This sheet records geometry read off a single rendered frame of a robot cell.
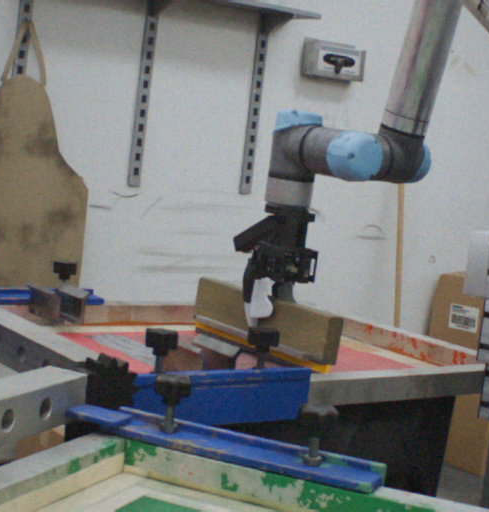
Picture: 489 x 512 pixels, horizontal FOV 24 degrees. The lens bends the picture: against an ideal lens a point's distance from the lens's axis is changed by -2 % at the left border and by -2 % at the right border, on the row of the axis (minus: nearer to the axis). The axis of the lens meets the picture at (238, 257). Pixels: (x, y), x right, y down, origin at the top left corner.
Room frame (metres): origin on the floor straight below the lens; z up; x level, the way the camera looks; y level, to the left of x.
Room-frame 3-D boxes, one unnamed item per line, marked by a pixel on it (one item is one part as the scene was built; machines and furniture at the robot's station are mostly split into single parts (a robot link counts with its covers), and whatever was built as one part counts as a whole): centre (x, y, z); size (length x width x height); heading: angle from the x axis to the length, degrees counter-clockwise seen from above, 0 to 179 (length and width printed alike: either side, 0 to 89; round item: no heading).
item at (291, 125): (1.88, -0.07, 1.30); 0.09 x 0.08 x 0.11; 42
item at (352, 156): (1.82, -0.15, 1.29); 0.11 x 0.11 x 0.08; 42
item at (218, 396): (1.49, 0.02, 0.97); 0.30 x 0.05 x 0.07; 127
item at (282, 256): (1.88, -0.07, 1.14); 0.09 x 0.08 x 0.12; 37
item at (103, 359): (1.31, 0.14, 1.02); 0.07 x 0.06 x 0.07; 127
